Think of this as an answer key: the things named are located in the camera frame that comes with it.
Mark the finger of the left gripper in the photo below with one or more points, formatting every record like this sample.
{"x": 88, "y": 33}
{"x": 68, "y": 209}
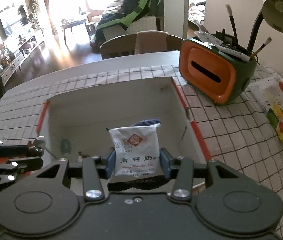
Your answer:
{"x": 32, "y": 149}
{"x": 19, "y": 166}

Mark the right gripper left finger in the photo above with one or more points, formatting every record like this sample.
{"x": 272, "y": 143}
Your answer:
{"x": 94, "y": 169}

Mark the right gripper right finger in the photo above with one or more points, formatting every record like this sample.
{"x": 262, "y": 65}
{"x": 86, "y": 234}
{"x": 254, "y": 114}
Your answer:
{"x": 181, "y": 172}

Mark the white milk snack packet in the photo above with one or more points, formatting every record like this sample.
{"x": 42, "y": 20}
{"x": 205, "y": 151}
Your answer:
{"x": 137, "y": 164}

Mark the light blue snack packet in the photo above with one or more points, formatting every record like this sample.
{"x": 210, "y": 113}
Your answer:
{"x": 148, "y": 122}

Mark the red cardboard box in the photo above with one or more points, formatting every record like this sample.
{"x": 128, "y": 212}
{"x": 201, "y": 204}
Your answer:
{"x": 79, "y": 121}

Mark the checkered tablecloth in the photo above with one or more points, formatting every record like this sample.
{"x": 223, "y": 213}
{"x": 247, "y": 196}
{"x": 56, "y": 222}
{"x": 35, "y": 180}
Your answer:
{"x": 238, "y": 134}

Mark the white tv cabinet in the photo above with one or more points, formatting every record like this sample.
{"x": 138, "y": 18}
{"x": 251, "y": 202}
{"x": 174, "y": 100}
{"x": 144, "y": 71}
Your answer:
{"x": 20, "y": 54}

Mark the orange green tissue box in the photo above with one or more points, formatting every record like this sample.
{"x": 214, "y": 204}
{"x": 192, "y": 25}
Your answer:
{"x": 220, "y": 76}

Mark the dark coffee table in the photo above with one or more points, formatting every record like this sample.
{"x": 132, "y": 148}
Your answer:
{"x": 70, "y": 25}

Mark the wooden chair far side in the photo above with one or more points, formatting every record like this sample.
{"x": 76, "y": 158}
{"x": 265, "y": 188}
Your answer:
{"x": 143, "y": 42}

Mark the paint brush right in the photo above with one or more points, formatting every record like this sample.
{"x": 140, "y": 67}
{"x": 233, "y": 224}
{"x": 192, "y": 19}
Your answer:
{"x": 267, "y": 41}

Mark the paint brush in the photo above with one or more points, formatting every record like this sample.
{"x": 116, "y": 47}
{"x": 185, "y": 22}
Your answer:
{"x": 267, "y": 41}
{"x": 230, "y": 12}

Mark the sofa with green blanket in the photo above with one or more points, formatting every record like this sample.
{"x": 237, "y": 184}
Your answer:
{"x": 129, "y": 12}

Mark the paint brush left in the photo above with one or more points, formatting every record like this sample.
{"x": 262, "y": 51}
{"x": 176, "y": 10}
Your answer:
{"x": 230, "y": 12}

